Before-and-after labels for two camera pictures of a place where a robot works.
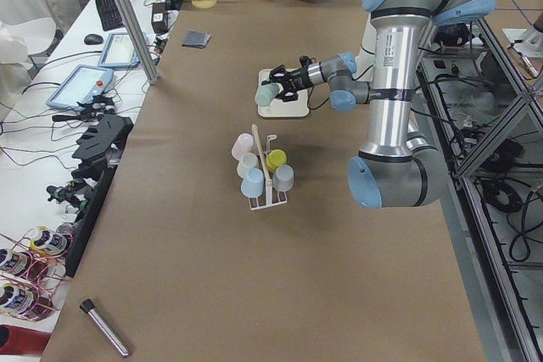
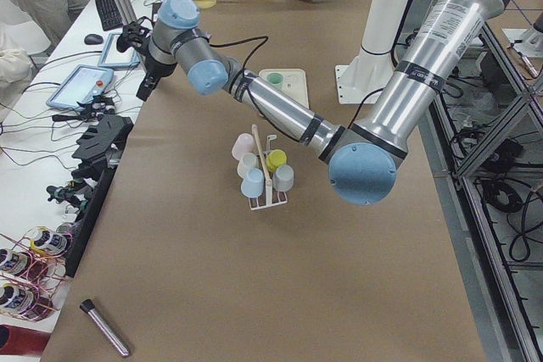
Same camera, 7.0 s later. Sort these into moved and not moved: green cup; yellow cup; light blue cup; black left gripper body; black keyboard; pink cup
Moved: green cup; black left gripper body
Not moved: yellow cup; light blue cup; black keyboard; pink cup
